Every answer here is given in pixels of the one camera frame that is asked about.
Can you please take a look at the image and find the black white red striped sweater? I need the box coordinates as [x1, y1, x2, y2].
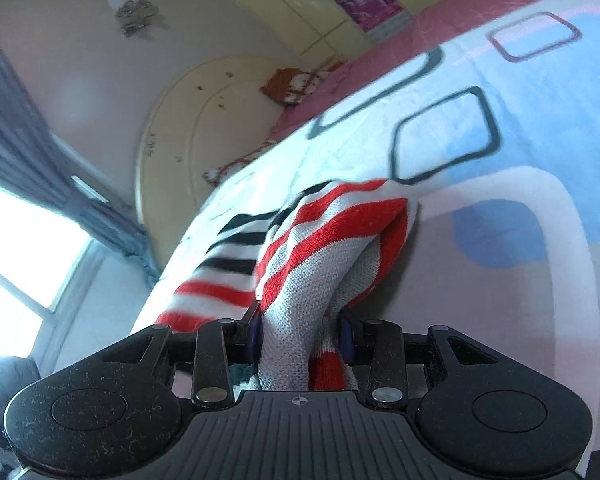
[157, 179, 417, 391]

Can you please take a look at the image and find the window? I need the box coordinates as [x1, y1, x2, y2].
[0, 188, 105, 359]

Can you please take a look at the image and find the cream wooden headboard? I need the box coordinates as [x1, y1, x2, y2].
[135, 55, 290, 268]

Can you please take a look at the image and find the patterned white bed sheet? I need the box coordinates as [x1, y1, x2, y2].
[137, 0, 600, 450]

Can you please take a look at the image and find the brown patterned pillow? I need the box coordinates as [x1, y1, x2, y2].
[260, 61, 343, 106]

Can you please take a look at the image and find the blue grey curtain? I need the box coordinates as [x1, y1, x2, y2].
[0, 47, 161, 285]

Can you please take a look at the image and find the lower left purple poster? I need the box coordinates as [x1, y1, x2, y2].
[335, 0, 411, 42]

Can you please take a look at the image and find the pink bed sheet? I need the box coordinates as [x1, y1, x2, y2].
[268, 0, 540, 142]

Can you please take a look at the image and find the wall lamp sconce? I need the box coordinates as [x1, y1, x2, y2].
[108, 0, 158, 37]

